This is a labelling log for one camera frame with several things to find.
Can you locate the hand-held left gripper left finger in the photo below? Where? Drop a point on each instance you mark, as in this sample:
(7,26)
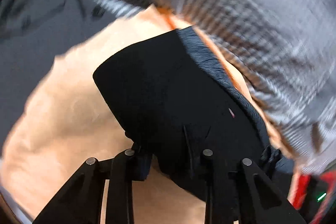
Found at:
(141,165)

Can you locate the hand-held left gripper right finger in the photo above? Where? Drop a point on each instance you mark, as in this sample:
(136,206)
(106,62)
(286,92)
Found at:
(210,170)

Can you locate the black pants with blue waistband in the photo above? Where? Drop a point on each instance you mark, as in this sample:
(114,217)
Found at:
(162,95)

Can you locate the peach bed sheet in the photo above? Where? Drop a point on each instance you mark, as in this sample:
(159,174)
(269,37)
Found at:
(65,113)

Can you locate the grey white striped blanket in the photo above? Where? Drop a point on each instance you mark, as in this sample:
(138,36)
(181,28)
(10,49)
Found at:
(249,29)

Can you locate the grey cloth with dark pattern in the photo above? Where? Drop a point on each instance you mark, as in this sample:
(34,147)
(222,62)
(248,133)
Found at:
(39,29)

